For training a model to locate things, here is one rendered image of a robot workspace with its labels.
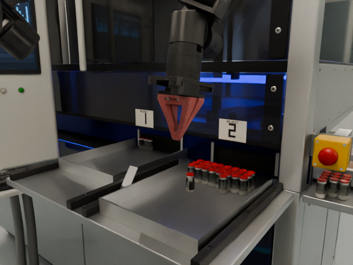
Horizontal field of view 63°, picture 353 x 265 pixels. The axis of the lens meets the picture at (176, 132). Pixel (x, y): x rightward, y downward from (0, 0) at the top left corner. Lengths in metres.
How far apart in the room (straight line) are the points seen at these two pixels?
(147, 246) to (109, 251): 0.87
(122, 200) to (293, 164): 0.43
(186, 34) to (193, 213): 0.38
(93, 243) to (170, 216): 0.90
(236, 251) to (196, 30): 0.37
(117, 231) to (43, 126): 0.79
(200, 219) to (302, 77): 0.40
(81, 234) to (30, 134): 0.56
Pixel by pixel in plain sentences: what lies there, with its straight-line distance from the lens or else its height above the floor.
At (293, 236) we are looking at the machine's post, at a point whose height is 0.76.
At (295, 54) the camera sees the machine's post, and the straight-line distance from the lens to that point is 0.76.
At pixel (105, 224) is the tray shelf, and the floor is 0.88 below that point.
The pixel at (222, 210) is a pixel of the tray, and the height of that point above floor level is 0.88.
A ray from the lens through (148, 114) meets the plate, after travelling 1.00.
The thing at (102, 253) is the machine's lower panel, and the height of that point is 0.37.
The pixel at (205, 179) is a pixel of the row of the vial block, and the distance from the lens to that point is 0.79.
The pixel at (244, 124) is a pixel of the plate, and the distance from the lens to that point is 0.81.
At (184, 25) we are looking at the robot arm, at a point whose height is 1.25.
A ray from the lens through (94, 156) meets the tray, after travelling 1.06.
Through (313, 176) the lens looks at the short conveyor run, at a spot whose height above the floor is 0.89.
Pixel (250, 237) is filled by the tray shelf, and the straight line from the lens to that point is 0.59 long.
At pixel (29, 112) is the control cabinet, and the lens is 1.29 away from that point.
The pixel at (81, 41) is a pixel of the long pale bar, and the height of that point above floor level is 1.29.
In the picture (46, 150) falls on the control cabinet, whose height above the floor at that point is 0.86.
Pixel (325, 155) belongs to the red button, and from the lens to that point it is 0.73.
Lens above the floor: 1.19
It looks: 12 degrees down
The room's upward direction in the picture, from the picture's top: straight up
